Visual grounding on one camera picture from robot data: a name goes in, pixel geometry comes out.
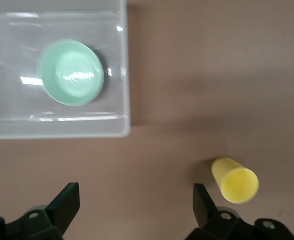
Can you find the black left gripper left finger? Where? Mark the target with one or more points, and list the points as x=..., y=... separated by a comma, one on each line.
x=65, y=207

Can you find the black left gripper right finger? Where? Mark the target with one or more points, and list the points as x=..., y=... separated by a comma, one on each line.
x=202, y=207

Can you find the yellow plastic cup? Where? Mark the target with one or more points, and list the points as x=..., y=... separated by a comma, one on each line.
x=237, y=183

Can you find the clear plastic box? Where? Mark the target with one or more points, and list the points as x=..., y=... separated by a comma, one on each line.
x=11, y=120

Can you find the mint green bowl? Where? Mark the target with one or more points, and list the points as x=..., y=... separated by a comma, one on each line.
x=71, y=72

